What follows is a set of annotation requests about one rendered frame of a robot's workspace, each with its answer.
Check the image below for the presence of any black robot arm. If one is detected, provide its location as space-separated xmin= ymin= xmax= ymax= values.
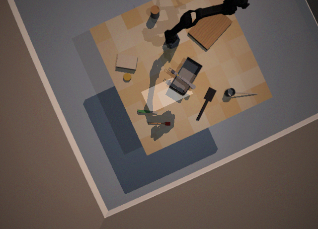
xmin=164 ymin=0 xmax=250 ymax=44

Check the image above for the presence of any grey saucepan with long handle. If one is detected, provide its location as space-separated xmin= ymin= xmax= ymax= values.
xmin=226 ymin=88 xmax=258 ymax=96

